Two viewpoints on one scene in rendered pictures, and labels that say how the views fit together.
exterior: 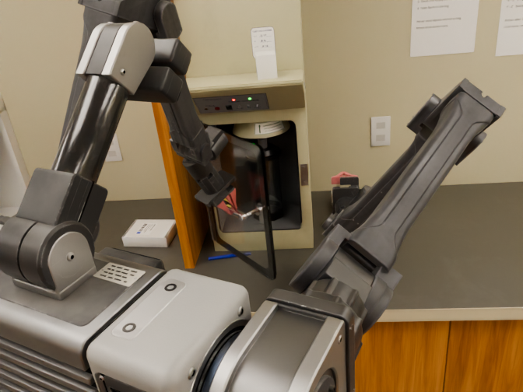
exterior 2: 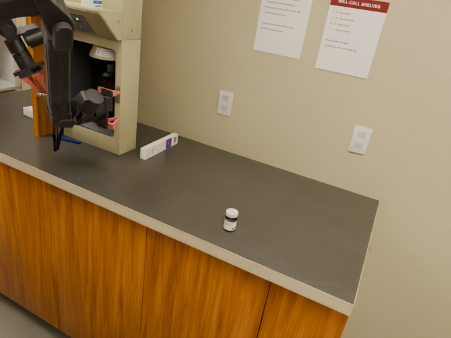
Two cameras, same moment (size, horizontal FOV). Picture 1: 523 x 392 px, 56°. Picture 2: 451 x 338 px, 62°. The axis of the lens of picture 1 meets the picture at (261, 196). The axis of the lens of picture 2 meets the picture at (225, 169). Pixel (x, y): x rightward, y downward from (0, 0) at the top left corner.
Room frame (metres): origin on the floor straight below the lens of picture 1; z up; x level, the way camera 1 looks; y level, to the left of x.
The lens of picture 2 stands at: (0.04, -0.96, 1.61)
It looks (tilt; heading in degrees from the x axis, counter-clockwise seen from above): 25 degrees down; 15
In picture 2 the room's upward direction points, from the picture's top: 9 degrees clockwise
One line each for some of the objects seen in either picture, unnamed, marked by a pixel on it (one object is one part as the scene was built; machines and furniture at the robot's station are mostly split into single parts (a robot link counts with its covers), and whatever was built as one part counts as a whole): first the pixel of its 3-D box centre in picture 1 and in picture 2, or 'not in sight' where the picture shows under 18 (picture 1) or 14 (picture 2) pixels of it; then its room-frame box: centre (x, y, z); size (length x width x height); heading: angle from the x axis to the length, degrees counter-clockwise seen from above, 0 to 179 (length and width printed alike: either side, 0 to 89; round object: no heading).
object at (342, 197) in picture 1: (346, 210); (95, 110); (1.06, -0.21, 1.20); 0.07 x 0.07 x 0.10; 82
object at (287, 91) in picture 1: (243, 97); (77, 19); (1.27, 0.02, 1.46); 0.32 x 0.12 x 0.10; 82
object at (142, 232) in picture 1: (151, 232); (44, 113); (1.48, 0.40, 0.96); 0.16 x 0.12 x 0.04; 77
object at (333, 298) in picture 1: (322, 327); not in sight; (0.39, -0.05, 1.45); 0.09 x 0.08 x 0.12; 60
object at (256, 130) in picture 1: (260, 120); (111, 49); (1.42, -0.02, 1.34); 0.18 x 0.18 x 0.05
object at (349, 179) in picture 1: (344, 184); (110, 97); (1.13, -0.22, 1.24); 0.09 x 0.07 x 0.07; 172
